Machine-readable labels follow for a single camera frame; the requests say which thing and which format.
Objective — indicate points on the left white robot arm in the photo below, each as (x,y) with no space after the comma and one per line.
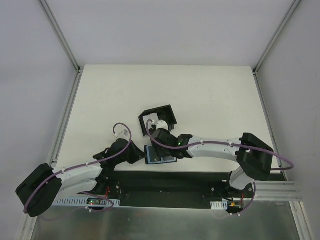
(46,184)

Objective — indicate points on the black card tray box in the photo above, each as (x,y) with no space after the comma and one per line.
(164,113)

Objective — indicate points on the right electronics board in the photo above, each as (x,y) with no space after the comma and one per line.
(238,204)

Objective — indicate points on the right aluminium frame post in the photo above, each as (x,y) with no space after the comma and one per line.
(277,34)

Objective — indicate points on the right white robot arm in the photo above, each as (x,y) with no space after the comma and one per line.
(253,155)

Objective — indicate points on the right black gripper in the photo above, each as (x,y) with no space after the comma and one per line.
(161,150)

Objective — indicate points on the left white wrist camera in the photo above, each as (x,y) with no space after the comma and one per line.
(124,134)

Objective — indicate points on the left electronics board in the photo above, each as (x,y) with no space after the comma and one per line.
(96,202)

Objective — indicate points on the left aluminium side rail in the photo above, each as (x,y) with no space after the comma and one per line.
(58,141)

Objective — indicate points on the left white cable duct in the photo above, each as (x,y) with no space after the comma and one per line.
(81,201)

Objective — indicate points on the front aluminium extrusion rail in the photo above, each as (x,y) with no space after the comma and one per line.
(277,191)

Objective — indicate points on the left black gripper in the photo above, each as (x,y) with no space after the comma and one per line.
(135,155)

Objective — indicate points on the left aluminium frame post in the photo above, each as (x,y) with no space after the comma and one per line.
(59,34)

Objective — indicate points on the electronics board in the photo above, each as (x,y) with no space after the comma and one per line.
(238,204)
(96,202)

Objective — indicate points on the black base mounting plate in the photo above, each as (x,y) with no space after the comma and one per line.
(173,190)

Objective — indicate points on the right white cable duct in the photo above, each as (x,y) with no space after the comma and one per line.
(219,205)

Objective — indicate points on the black leather card holder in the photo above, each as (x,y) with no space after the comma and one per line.
(153,159)

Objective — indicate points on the aluminium frame post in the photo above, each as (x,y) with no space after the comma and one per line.
(59,34)
(277,34)

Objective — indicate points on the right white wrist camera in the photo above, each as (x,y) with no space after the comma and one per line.
(160,124)

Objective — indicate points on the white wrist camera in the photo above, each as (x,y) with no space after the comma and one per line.
(124,134)
(160,124)

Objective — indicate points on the white cable duct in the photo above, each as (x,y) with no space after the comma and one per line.
(219,205)
(81,201)

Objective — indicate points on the white credit card stack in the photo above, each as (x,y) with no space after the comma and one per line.
(150,116)

